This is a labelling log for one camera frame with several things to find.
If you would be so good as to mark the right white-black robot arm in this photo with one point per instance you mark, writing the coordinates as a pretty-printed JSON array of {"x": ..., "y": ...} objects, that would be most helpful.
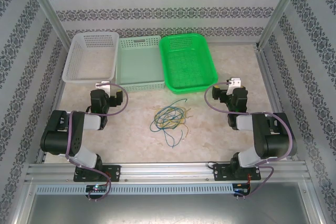
[{"x": 278, "y": 140}]

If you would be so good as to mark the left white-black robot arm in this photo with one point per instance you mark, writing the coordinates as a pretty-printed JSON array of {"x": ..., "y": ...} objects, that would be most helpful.
[{"x": 60, "y": 134}]

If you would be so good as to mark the white perforated plastic basket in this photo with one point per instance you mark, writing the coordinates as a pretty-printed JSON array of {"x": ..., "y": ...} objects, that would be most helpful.
[{"x": 78, "y": 77}]

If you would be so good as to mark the pale green perforated basket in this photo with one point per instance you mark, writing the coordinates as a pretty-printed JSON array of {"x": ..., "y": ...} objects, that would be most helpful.
[{"x": 139, "y": 64}]

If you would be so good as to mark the bright green perforated basket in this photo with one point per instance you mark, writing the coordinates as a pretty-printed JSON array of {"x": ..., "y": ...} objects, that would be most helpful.
[{"x": 168, "y": 77}]

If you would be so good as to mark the grey sheet metal panel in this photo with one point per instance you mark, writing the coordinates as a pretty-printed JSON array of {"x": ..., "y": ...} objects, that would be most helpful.
[{"x": 168, "y": 211}]

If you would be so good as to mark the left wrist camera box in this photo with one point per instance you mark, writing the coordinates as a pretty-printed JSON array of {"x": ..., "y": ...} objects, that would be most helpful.
[{"x": 103, "y": 85}]

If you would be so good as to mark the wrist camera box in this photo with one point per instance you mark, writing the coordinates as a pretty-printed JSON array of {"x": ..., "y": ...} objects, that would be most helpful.
[
  {"x": 236, "y": 81},
  {"x": 103, "y": 85}
]

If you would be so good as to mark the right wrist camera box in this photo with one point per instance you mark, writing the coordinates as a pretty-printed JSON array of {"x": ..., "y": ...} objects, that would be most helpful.
[{"x": 236, "y": 81}]

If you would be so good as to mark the slotted aluminium frame rail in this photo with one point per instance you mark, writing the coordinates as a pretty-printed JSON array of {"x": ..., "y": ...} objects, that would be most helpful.
[
  {"x": 267, "y": 77},
  {"x": 59, "y": 95}
]

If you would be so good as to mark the thin aluminium rail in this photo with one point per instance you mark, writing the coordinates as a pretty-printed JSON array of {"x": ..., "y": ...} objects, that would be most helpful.
[{"x": 236, "y": 43}]

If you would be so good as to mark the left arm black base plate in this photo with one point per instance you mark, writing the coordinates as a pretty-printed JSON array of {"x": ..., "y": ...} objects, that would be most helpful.
[{"x": 115, "y": 172}]

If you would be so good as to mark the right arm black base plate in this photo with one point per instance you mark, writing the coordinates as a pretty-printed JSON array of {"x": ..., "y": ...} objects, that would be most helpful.
[{"x": 219, "y": 172}]

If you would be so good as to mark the wide aluminium mounting rail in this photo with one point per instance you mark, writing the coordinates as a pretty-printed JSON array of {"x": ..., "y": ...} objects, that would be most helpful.
[{"x": 168, "y": 171}]

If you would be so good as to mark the aluminium frame post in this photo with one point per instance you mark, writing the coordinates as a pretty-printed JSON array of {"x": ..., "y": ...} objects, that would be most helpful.
[
  {"x": 313, "y": 203},
  {"x": 25, "y": 203},
  {"x": 50, "y": 11},
  {"x": 278, "y": 11}
]

